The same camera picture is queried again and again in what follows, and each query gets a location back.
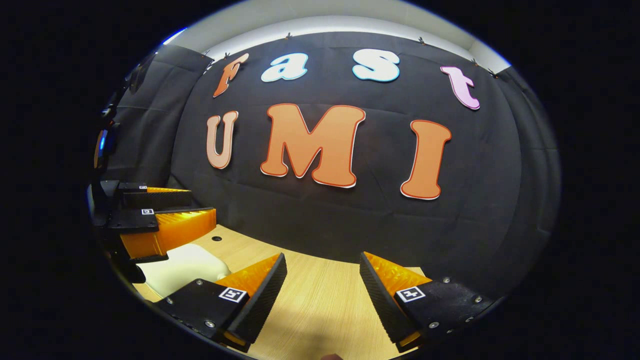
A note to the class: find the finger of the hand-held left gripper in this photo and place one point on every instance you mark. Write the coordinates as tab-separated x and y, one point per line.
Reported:
160	199
135	222

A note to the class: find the pale yellow suitcase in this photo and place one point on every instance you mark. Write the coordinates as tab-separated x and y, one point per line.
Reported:
185	270

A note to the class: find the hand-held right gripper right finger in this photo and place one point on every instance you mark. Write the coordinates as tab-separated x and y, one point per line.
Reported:
382	295

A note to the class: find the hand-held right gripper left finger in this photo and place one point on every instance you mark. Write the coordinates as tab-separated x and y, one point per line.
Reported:
260	300

